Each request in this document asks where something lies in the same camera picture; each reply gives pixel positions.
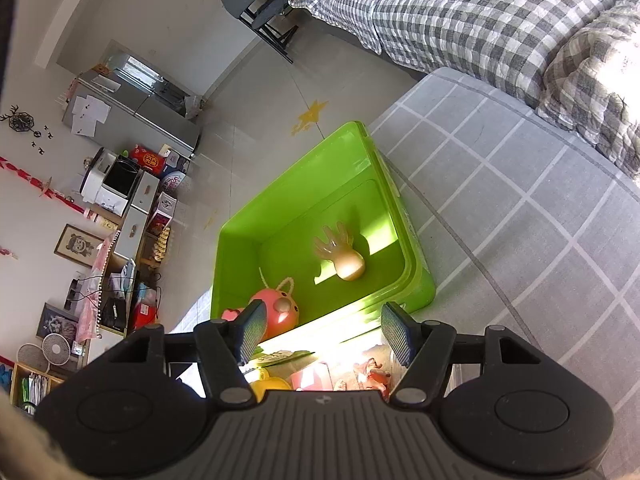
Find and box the pink flower-shaped toy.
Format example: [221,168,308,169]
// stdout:
[220,308,243,322]

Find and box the yellow plastic bowl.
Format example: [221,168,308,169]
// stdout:
[250,377,292,403]

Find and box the orange-brown toy figure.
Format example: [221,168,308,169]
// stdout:
[354,358,392,398]

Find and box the pink round toy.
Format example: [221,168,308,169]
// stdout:
[250,278,299,341]

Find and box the pink plastic box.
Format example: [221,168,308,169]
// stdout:
[290,362,334,391]

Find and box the green plastic storage bin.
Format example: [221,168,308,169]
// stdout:
[212,122,436,336]

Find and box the white TV cabinet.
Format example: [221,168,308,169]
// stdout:
[96,171,160,336]

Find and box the beige hand-shaped toy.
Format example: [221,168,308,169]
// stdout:
[314,222,366,282]

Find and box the small white desk fan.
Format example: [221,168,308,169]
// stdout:
[41,333,72,366]

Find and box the red gift box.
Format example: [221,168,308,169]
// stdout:
[129,144,166,177]

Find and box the white microwave oven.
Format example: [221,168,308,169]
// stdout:
[80,148,140,217]

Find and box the silver refrigerator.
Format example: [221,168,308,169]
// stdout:
[63,67,201,158]

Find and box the grey plaid sofa cover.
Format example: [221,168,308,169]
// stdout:
[291,0,639,178]

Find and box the dark grey chair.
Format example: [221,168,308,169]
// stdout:
[220,0,299,64]

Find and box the framed picture on wall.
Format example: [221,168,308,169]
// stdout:
[54,224,103,268]

